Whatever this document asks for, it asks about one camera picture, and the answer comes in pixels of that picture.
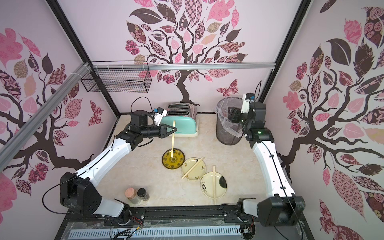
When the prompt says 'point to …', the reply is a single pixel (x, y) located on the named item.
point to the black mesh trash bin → (228, 132)
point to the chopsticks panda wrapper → (192, 167)
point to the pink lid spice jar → (132, 195)
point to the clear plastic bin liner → (222, 107)
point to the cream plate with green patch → (206, 184)
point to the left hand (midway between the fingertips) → (176, 131)
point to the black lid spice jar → (142, 192)
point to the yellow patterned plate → (175, 162)
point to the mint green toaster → (185, 115)
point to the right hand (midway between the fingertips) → (235, 107)
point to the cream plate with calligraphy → (197, 172)
